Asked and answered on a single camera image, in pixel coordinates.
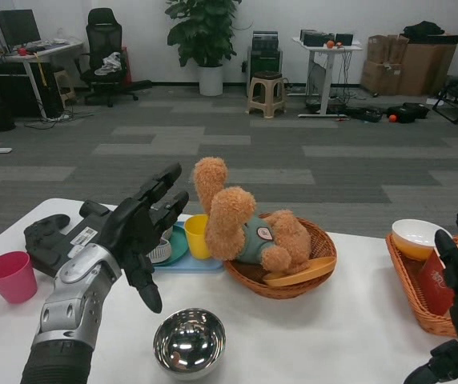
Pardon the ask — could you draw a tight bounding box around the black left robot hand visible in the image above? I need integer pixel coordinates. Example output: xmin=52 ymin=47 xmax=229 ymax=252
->
xmin=99 ymin=162 xmax=190 ymax=314

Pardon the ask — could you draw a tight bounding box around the shiny metal bowl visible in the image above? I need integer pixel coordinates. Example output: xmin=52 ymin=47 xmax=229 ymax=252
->
xmin=152 ymin=307 xmax=227 ymax=381

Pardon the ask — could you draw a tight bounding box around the grey plastic bowl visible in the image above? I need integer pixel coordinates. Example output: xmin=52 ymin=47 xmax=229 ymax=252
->
xmin=148 ymin=223 xmax=174 ymax=263

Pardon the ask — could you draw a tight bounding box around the white and orange bowl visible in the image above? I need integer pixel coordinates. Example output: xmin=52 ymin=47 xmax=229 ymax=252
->
xmin=391 ymin=218 xmax=448 ymax=262

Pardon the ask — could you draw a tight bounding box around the red paper packet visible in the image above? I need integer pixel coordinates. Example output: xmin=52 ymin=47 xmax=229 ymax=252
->
xmin=417 ymin=250 xmax=456 ymax=317

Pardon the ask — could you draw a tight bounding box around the rectangular wicker basket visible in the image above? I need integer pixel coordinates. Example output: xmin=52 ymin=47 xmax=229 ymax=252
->
xmin=385 ymin=233 xmax=458 ymax=339

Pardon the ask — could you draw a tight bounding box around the yellow plastic cup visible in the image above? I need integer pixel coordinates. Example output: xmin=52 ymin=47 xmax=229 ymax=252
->
xmin=183 ymin=214 xmax=213 ymax=260

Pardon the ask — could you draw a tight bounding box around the black device with white labels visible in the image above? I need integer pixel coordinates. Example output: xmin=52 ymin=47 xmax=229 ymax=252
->
xmin=24 ymin=201 xmax=114 ymax=277

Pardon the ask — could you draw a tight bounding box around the light blue tray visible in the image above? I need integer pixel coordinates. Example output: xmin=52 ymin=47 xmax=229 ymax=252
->
xmin=151 ymin=221 xmax=227 ymax=274

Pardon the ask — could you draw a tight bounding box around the black gamepad controller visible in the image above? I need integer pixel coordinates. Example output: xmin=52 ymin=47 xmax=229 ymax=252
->
xmin=23 ymin=214 xmax=72 ymax=251

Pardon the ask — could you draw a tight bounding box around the brown teddy bear green vest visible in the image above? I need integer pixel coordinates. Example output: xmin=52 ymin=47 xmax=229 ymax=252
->
xmin=192 ymin=156 xmax=313 ymax=283

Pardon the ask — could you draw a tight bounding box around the pink plastic cup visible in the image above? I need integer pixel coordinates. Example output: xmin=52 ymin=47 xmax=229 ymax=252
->
xmin=0 ymin=250 xmax=38 ymax=304

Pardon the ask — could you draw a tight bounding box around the round wicker basket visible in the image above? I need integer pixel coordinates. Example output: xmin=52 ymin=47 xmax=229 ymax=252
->
xmin=223 ymin=217 xmax=338 ymax=300

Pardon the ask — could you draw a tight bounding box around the red panel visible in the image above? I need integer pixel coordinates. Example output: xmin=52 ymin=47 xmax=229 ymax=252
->
xmin=120 ymin=46 xmax=132 ymax=85

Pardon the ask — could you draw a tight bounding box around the white crumpled cloth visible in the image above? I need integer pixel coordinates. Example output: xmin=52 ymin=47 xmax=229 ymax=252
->
xmin=94 ymin=51 xmax=124 ymax=78

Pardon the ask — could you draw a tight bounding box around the white plant pot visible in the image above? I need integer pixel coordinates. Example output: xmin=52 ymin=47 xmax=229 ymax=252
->
xmin=196 ymin=65 xmax=225 ymax=97

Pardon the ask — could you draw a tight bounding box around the orange plastic plate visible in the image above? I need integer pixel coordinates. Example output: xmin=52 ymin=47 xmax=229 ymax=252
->
xmin=263 ymin=256 xmax=336 ymax=287

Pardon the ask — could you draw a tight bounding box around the black waste bin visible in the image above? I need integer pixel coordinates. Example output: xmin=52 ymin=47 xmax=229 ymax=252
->
xmin=0 ymin=102 xmax=17 ymax=132

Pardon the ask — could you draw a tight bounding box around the black computer tower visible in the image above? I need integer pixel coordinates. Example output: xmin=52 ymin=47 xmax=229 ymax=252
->
xmin=0 ymin=62 xmax=64 ymax=119

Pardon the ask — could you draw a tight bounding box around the beige plastic stool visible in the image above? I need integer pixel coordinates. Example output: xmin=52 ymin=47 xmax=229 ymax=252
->
xmin=247 ymin=70 xmax=288 ymax=120

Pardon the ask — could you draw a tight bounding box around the black office chair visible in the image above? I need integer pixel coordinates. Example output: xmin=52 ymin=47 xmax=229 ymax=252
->
xmin=77 ymin=7 xmax=153 ymax=108

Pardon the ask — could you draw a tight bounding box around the white office desk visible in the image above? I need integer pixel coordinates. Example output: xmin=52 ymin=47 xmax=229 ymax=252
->
xmin=0 ymin=39 xmax=85 ymax=121

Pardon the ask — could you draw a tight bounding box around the green leafy plant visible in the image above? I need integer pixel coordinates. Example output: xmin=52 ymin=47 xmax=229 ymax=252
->
xmin=166 ymin=0 xmax=243 ymax=69

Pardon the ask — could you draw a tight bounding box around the black green equipment cabinet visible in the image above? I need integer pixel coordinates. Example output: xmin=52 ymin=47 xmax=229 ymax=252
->
xmin=247 ymin=45 xmax=284 ymax=87

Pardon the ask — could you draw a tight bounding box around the flat black case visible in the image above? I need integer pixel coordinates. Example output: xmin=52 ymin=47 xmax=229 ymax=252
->
xmin=348 ymin=106 xmax=384 ymax=124

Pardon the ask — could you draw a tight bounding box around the black striped crate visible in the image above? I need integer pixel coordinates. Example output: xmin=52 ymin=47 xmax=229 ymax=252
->
xmin=251 ymin=30 xmax=280 ymax=51

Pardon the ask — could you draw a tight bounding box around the black computer monitor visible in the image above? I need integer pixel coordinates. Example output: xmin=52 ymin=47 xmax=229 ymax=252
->
xmin=0 ymin=8 xmax=42 ymax=54

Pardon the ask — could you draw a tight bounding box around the large cardboard box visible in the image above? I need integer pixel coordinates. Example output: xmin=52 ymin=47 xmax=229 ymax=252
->
xmin=399 ymin=42 xmax=458 ymax=97

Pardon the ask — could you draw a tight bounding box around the white standing desk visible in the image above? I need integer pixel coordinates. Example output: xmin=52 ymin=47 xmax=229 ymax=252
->
xmin=291 ymin=36 xmax=363 ymax=119

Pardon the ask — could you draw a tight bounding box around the low cardboard box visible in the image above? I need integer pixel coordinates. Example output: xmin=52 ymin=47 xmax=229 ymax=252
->
xmin=360 ymin=59 xmax=402 ymax=96

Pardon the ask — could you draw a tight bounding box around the large black box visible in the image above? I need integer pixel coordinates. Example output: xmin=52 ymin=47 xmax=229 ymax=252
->
xmin=299 ymin=29 xmax=326 ymax=47

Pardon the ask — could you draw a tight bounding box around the open cardboard box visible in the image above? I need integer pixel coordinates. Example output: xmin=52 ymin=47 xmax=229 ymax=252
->
xmin=367 ymin=34 xmax=409 ymax=65

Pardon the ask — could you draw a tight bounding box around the black bag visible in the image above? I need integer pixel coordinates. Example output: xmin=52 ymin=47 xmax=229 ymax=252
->
xmin=403 ymin=20 xmax=446 ymax=38

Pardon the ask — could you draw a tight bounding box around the black case with handle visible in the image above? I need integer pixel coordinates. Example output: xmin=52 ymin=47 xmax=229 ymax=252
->
xmin=386 ymin=102 xmax=430 ymax=124

